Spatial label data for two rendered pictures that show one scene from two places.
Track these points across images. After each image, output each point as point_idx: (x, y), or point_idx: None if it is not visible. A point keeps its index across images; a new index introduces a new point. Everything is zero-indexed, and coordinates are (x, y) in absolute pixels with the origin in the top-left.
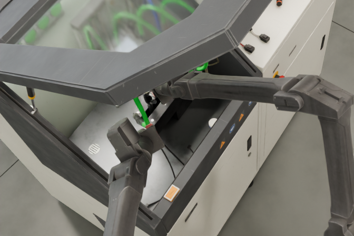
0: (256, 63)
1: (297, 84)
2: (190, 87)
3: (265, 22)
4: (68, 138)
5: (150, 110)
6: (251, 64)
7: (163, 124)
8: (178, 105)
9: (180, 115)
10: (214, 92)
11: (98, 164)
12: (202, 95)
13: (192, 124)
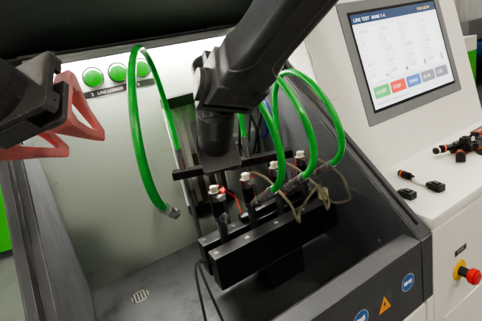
0: (419, 212)
1: None
2: (219, 54)
3: (437, 174)
4: (125, 276)
5: (222, 240)
6: (409, 209)
7: (237, 273)
8: (273, 255)
9: (277, 281)
10: (253, 25)
11: (128, 318)
12: (233, 59)
13: (292, 301)
